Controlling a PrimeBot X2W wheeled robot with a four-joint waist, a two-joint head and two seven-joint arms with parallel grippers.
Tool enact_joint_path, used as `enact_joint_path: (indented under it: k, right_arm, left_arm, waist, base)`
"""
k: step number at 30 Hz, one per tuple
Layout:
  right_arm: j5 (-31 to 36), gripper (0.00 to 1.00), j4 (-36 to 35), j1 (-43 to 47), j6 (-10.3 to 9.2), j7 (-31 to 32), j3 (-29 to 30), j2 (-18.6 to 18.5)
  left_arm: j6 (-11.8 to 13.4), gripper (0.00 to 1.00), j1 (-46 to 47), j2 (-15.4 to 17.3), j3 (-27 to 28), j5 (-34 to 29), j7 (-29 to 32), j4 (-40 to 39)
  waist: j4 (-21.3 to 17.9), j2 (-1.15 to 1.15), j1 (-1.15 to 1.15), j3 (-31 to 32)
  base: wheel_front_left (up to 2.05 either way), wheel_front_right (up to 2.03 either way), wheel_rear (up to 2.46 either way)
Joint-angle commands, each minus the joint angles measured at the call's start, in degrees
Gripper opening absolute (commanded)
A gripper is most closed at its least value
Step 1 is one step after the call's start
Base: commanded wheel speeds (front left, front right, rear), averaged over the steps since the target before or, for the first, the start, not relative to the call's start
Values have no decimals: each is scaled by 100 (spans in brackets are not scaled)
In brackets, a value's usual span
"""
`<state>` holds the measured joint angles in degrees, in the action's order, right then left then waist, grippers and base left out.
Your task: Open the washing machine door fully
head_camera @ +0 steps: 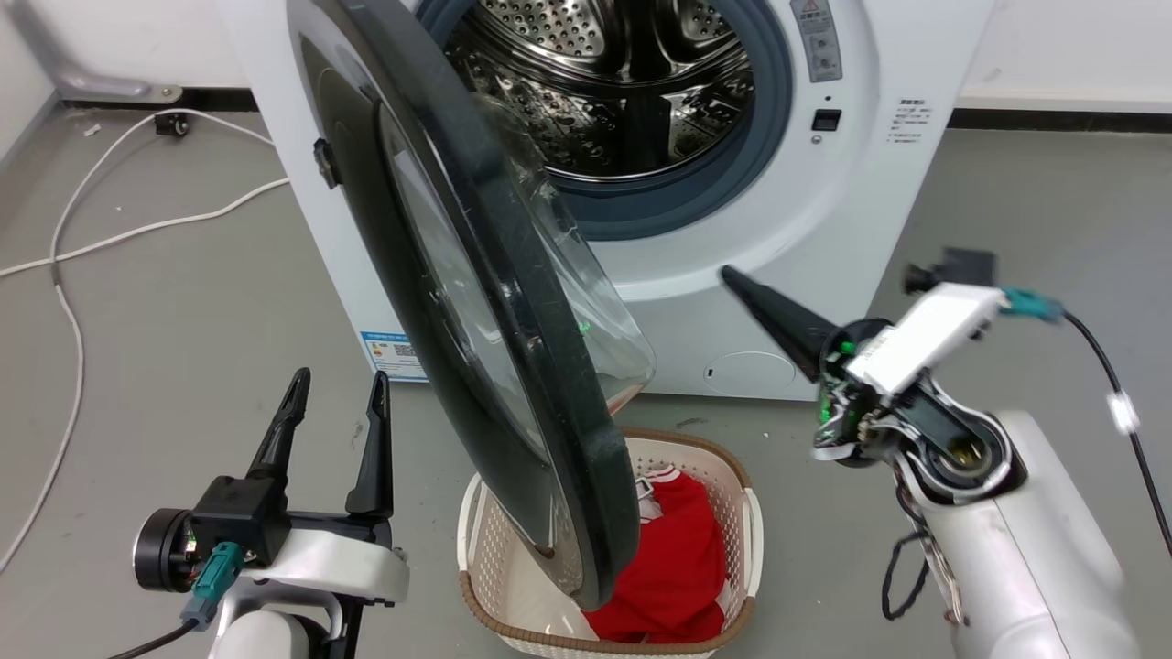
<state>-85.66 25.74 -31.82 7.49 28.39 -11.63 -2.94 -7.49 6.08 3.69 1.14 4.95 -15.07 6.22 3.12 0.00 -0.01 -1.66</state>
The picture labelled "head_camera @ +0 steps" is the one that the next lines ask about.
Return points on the grey warning label strip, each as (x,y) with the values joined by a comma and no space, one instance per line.
(817,37)

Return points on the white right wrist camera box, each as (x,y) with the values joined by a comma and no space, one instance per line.
(925,334)

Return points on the blue energy label sticker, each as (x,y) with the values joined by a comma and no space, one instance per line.
(394,355)

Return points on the small printed text sticker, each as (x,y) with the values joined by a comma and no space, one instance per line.
(907,121)

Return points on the black door lock socket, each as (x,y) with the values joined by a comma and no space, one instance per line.
(826,120)

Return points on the grey metal floor bracket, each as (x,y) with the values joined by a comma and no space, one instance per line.
(101,78)

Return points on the round white filter cover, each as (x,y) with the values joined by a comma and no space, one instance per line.
(751,373)

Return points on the perforated steel washer drum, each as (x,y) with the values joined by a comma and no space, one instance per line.
(623,82)

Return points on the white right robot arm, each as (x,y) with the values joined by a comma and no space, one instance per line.
(1025,549)

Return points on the blue-grey rubber door gasket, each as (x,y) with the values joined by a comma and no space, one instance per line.
(732,183)

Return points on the white front-load washing machine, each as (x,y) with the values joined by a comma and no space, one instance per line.
(824,220)

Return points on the cream woven-rim laundry basket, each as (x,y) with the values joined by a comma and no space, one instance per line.
(723,476)

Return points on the black round glass washer door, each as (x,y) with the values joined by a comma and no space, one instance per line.
(513,329)

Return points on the red and white garment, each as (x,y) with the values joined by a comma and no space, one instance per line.
(678,567)

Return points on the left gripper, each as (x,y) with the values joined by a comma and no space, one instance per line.
(320,554)

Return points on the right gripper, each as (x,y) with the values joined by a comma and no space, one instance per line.
(847,416)

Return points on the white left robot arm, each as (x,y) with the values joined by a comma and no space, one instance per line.
(265,636)

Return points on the small black caster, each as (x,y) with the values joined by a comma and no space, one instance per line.
(171,124)

